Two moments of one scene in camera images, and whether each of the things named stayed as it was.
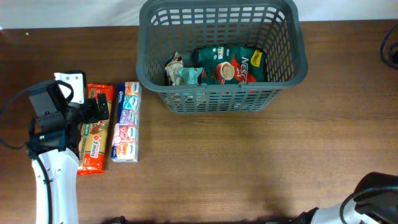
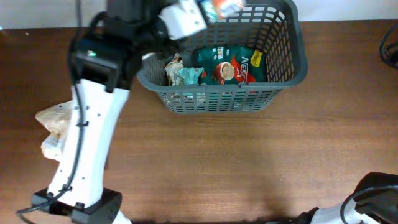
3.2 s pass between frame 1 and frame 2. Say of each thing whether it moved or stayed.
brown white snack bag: stayed
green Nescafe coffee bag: stayed
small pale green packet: stayed
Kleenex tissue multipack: moved
